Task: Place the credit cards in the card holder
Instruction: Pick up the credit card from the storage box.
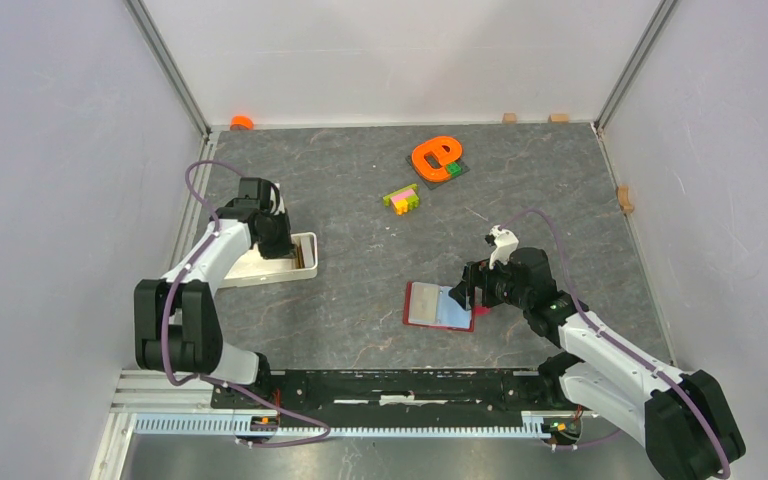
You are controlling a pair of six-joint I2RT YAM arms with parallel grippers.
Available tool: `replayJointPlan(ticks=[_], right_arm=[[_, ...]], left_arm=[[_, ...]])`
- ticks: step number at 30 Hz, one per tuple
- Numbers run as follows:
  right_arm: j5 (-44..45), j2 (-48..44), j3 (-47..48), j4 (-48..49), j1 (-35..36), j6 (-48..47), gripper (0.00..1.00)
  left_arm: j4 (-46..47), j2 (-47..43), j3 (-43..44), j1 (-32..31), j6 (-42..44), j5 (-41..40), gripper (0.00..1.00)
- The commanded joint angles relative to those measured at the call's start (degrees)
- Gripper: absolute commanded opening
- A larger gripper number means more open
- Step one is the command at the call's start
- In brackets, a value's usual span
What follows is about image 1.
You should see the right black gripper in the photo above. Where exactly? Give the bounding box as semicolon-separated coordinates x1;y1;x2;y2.
448;253;530;311

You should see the red card holder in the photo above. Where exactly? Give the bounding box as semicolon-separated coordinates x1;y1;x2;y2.
402;282;490;333

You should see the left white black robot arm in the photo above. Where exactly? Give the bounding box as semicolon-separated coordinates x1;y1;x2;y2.
134;177;295;408

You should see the stack of credit cards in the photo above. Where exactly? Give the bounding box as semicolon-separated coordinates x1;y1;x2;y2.
293;238;306;269

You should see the white plastic tray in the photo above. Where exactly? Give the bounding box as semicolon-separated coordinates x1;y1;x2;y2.
219;232;319;289

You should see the colourful toy brick stack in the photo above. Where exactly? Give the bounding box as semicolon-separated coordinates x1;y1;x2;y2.
382;183;420;216

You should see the green toy brick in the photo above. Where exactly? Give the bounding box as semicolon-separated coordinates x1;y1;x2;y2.
446;163;462;177

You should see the orange round cap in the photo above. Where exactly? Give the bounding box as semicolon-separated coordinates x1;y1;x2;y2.
229;115;254;131

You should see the orange e-shaped block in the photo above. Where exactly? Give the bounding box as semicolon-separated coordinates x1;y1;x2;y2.
409;136;464;187

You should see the curved wooden piece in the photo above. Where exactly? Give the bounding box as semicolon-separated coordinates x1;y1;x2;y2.
616;185;635;215

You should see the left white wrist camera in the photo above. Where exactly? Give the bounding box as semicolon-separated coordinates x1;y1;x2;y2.
270;183;286;215

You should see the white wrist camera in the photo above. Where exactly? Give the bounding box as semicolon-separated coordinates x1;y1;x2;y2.
270;183;286;215
485;225;519;270

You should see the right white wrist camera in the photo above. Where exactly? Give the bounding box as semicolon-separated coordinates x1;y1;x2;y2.
485;225;519;270

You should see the dark square base plate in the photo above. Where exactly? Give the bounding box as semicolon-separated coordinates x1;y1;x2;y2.
405;155;470;190

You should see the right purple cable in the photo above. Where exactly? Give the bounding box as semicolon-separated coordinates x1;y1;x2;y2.
499;208;733;480

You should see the grey cable duct comb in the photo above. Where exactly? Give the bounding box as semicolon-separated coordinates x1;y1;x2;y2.
133;413;548;439

